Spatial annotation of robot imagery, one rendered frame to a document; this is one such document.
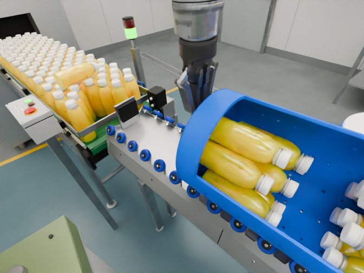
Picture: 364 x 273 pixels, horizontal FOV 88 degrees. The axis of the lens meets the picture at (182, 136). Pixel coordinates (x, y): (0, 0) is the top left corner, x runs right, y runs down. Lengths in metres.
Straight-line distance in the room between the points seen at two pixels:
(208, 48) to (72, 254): 0.47
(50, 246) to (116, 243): 1.15
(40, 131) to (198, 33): 0.68
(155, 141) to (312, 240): 0.58
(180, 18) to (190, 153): 0.26
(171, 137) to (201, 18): 0.53
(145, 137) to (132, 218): 0.97
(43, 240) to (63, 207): 1.46
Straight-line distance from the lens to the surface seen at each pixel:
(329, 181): 0.64
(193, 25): 0.37
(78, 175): 1.15
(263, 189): 0.45
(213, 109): 0.42
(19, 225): 2.12
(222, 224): 0.60
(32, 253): 0.53
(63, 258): 0.49
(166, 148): 0.76
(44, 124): 0.86
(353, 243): 0.47
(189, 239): 1.55
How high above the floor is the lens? 1.47
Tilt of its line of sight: 43 degrees down
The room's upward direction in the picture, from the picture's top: 5 degrees counter-clockwise
